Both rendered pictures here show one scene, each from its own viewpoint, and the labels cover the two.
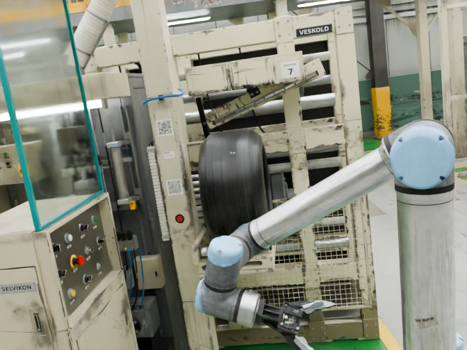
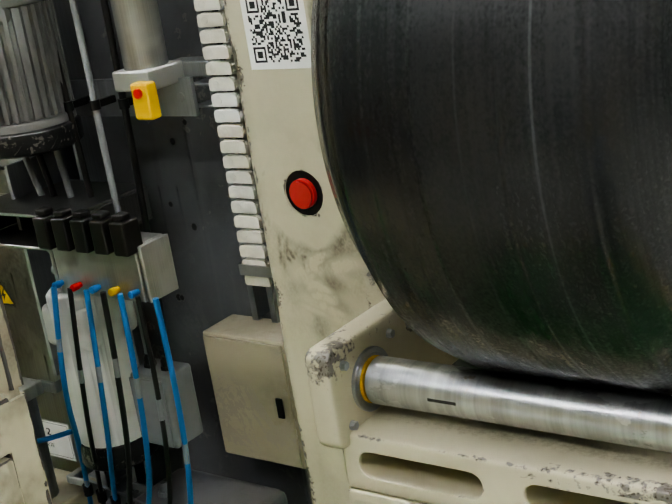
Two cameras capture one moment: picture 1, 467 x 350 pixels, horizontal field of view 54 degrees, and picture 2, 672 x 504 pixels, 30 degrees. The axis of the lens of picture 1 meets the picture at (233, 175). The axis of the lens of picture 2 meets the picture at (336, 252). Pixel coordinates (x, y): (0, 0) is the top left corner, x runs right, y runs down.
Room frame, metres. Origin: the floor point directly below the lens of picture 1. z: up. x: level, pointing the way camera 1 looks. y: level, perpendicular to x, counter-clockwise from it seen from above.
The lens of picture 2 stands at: (1.17, -0.32, 1.37)
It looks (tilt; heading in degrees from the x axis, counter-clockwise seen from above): 18 degrees down; 30
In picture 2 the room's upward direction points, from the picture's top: 9 degrees counter-clockwise
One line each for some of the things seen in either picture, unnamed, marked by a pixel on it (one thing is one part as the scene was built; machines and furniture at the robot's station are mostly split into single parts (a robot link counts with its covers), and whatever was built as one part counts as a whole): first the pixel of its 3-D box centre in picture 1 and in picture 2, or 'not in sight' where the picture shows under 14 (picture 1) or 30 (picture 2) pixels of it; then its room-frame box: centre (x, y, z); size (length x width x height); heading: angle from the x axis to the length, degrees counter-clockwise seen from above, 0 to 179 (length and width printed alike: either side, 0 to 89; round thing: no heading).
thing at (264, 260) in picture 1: (235, 262); (537, 470); (2.08, 0.05, 0.84); 0.36 x 0.09 x 0.06; 82
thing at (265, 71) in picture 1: (246, 74); not in sight; (2.49, -0.14, 1.71); 0.61 x 0.25 x 0.15; 82
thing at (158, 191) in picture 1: (160, 193); (236, 55); (2.22, 0.37, 1.19); 0.05 x 0.04 x 0.48; 172
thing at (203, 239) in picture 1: (203, 242); (437, 320); (2.24, 0.20, 0.90); 0.40 x 0.03 x 0.10; 172
